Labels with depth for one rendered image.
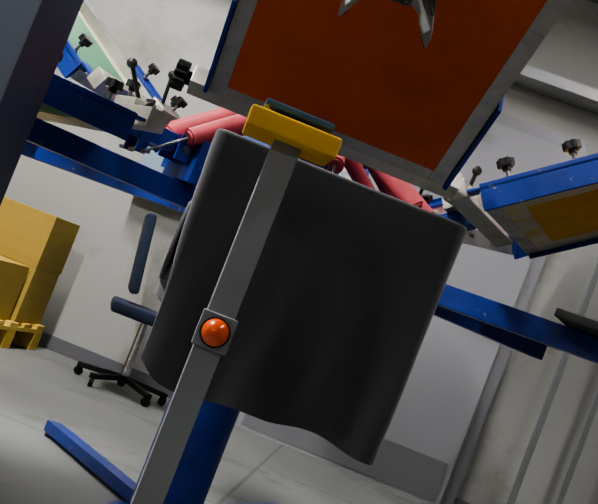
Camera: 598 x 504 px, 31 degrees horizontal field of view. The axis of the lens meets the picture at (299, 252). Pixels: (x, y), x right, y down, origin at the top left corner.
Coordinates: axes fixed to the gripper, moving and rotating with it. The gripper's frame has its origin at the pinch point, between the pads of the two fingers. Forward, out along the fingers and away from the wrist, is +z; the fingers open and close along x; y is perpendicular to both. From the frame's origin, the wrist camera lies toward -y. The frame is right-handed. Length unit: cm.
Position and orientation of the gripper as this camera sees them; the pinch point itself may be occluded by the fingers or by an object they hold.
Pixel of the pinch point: (382, 31)
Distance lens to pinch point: 180.6
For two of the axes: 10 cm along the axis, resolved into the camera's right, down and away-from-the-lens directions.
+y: -2.7, 5.5, -7.9
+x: 9.3, 3.6, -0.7
